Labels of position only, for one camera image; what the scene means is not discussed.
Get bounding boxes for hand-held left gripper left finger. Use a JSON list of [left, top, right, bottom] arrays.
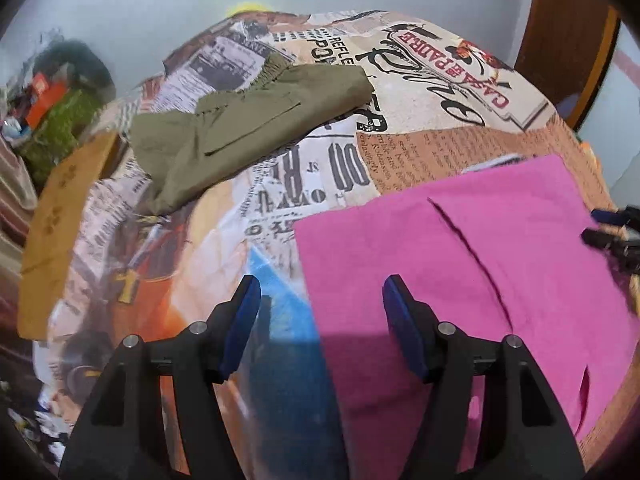
[[59, 275, 262, 480]]

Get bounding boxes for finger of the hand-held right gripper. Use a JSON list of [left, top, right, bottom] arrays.
[[591, 204, 640, 228], [581, 228, 640, 275]]

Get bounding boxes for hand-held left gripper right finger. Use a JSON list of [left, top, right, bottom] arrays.
[[382, 275, 586, 480]]

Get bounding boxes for pink pants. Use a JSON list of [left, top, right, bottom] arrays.
[[293, 153, 640, 480]]

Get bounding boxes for olive green pants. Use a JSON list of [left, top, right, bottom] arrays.
[[128, 53, 375, 217]]

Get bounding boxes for tan wooden lap desk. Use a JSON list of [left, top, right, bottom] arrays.
[[16, 131, 120, 342]]

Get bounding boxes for scattered papers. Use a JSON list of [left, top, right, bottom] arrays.
[[0, 380, 71, 466]]

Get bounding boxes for newspaper print blanket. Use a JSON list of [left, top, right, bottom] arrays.
[[30, 9, 618, 480]]

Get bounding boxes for striped brown curtain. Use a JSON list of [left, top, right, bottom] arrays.
[[0, 132, 40, 311]]

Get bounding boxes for green laundry basket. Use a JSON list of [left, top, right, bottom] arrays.
[[19, 89, 107, 188]]

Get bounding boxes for orange box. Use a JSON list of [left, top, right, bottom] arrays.
[[24, 73, 69, 130]]

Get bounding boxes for grey pillow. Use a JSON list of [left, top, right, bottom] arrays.
[[30, 39, 117, 103]]

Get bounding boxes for yellow curved foam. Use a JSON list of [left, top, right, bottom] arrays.
[[225, 2, 273, 17]]

